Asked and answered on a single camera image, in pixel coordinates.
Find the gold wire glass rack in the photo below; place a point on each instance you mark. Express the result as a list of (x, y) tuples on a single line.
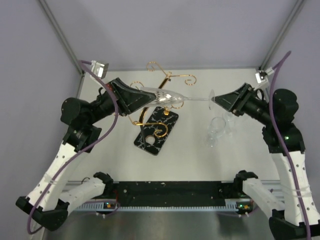
[(151, 66)]

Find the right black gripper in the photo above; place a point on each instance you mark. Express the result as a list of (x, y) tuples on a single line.
[(235, 101)]

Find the round clear wine glass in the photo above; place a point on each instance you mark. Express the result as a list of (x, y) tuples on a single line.
[(230, 121)]

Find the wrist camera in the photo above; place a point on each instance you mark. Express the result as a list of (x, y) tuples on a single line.
[(98, 70), (262, 78)]

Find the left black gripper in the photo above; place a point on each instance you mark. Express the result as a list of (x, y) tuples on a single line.
[(129, 99)]

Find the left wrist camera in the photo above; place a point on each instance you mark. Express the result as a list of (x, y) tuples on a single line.
[(98, 70)]

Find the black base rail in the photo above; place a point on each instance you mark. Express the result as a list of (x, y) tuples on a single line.
[(172, 193)]

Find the black marble rack base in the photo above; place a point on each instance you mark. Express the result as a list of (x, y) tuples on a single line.
[(154, 133)]

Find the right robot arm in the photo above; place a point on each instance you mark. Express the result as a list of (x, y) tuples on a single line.
[(296, 217)]

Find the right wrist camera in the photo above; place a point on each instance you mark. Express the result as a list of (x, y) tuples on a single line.
[(262, 78)]

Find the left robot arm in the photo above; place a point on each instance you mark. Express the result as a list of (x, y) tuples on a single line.
[(47, 204)]

